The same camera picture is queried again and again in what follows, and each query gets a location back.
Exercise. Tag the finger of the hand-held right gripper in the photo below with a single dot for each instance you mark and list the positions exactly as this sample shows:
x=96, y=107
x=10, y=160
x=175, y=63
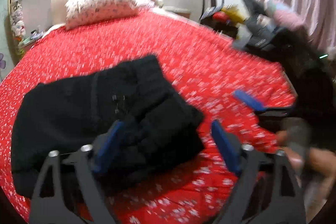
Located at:
x=249, y=100

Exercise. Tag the yellow cloth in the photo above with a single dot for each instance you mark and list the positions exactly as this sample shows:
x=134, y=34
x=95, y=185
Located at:
x=233, y=14

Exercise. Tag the floral print pillow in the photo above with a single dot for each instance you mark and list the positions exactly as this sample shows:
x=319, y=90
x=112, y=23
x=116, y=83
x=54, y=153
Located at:
x=99, y=7

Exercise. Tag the wooden bedside table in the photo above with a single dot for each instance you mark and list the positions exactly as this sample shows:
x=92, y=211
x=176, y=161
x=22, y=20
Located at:
x=178, y=12

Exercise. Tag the pink soft cloth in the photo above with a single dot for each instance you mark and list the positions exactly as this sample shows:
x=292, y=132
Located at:
x=286, y=15

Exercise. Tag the red cloth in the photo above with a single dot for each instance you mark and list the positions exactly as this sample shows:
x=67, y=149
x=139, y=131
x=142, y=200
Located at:
x=219, y=17

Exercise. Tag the black wooden chair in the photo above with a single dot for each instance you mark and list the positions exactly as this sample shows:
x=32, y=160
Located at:
x=204, y=3

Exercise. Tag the black pants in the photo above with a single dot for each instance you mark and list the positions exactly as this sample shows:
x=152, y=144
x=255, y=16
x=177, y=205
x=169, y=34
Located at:
x=65, y=113

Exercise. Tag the hanging stuffed toys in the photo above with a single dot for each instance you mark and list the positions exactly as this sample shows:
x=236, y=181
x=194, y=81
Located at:
x=17, y=24

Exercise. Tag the person's right hand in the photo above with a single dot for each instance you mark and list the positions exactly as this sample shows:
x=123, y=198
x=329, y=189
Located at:
x=323, y=161

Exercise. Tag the red floral bedspread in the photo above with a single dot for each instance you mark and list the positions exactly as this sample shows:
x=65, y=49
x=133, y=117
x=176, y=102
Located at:
x=105, y=40

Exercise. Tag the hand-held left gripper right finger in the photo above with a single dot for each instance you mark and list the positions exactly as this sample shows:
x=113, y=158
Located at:
x=225, y=148

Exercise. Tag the cluttered bedside table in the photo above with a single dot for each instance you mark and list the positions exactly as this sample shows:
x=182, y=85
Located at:
x=32, y=39

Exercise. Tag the black bulky object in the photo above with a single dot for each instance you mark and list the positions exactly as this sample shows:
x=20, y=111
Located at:
x=315, y=87

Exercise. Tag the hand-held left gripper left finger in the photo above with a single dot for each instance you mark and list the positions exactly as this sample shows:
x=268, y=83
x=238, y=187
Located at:
x=107, y=145

